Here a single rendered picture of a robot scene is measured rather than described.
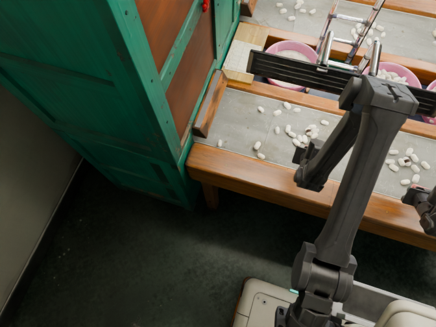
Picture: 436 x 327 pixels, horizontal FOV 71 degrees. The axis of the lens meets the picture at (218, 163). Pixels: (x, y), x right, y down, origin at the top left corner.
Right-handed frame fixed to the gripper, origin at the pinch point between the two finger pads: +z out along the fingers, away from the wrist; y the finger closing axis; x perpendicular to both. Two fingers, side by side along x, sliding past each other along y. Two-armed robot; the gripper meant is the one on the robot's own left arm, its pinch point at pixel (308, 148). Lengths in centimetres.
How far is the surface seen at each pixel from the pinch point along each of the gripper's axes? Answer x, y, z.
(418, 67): -31, -40, 51
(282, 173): 12.9, 6.2, -0.6
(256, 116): -0.5, 22.9, 18.8
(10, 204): 62, 127, -15
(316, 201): 17.7, -8.6, -6.0
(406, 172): 4.9, -40.9, 13.2
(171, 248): 95, 54, 21
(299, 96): -11.0, 7.4, 27.3
